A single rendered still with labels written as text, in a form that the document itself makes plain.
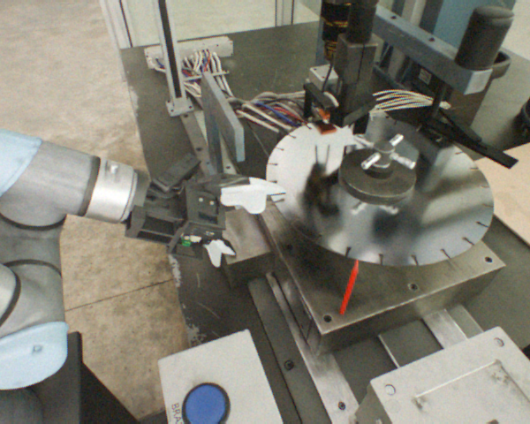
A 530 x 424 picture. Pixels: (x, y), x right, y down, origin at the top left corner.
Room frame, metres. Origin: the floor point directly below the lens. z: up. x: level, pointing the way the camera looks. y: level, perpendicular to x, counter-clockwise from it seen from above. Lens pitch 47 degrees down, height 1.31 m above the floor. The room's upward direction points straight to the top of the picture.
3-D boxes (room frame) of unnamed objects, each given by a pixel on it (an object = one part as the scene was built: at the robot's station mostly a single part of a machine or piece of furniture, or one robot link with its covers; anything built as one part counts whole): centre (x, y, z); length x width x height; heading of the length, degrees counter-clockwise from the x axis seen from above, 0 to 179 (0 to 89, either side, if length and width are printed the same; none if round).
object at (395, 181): (0.42, -0.17, 0.96); 0.11 x 0.11 x 0.03
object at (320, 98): (0.60, -0.10, 0.95); 0.10 x 0.03 x 0.07; 20
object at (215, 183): (0.37, 0.06, 0.97); 0.09 x 0.02 x 0.05; 101
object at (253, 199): (0.36, 0.01, 0.96); 0.09 x 0.06 x 0.03; 101
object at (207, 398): (0.11, 0.06, 0.90); 0.04 x 0.04 x 0.02
